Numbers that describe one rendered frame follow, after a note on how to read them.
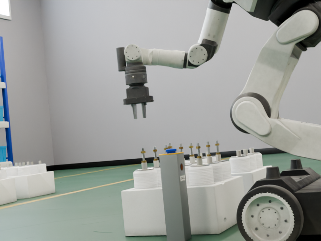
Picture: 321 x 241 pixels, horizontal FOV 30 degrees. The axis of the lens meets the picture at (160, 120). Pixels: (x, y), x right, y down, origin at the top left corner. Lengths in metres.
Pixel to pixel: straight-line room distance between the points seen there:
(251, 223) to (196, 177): 0.46
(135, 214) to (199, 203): 0.27
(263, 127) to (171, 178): 0.38
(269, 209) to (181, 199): 0.40
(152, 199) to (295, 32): 0.83
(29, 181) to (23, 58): 5.33
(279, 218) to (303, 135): 0.33
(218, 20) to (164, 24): 7.06
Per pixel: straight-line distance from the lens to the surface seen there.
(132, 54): 2.37
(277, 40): 2.05
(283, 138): 2.04
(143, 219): 2.36
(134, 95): 2.39
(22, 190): 4.87
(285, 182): 1.90
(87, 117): 9.97
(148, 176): 2.37
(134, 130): 9.55
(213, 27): 2.37
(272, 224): 1.88
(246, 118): 2.04
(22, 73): 9.92
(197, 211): 2.27
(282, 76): 2.07
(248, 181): 2.76
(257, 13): 2.14
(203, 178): 2.28
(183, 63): 2.39
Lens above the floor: 0.37
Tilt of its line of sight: 2 degrees up
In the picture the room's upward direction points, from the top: 5 degrees counter-clockwise
